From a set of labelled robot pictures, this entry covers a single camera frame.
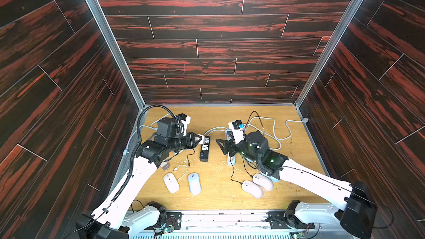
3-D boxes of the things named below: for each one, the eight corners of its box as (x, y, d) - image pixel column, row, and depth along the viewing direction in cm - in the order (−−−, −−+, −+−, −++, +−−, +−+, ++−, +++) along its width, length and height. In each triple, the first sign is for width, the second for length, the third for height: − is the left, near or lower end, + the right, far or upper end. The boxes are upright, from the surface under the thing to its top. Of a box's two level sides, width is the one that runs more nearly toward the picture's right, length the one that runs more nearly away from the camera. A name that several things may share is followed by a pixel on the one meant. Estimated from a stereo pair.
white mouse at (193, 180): (187, 194, 83) (186, 192, 81) (189, 174, 90) (188, 172, 88) (200, 194, 83) (200, 192, 81) (201, 174, 90) (200, 172, 88)
